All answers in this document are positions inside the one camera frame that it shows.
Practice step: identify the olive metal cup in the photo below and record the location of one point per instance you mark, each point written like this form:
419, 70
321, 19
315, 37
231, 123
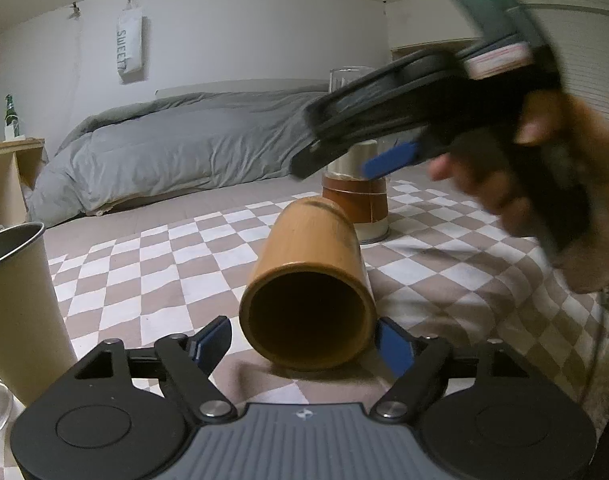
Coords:
35, 348

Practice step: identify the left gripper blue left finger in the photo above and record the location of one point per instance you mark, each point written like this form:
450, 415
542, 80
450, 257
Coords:
187, 363

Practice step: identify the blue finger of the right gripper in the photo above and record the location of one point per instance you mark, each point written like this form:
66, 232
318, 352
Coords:
313, 157
402, 155

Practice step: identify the orange bamboo cup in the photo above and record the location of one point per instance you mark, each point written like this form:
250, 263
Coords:
308, 304

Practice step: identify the white hanging sweet bag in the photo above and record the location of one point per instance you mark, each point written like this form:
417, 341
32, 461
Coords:
130, 43

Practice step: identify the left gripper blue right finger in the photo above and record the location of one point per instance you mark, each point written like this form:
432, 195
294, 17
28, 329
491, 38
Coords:
419, 366

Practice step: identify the brown and cream paper cup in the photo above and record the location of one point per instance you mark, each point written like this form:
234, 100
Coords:
364, 201

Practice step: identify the green glass bottle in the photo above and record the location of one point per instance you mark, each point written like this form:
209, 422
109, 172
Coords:
11, 129

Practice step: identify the wooden low shelf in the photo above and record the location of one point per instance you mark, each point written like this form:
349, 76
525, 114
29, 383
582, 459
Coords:
20, 165

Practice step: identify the checkered brown white cloth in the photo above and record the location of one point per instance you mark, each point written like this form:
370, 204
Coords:
521, 344

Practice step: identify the person's right hand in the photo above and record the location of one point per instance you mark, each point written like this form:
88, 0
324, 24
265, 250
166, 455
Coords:
553, 183

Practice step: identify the grey duvet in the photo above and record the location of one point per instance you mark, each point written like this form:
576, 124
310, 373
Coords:
171, 146

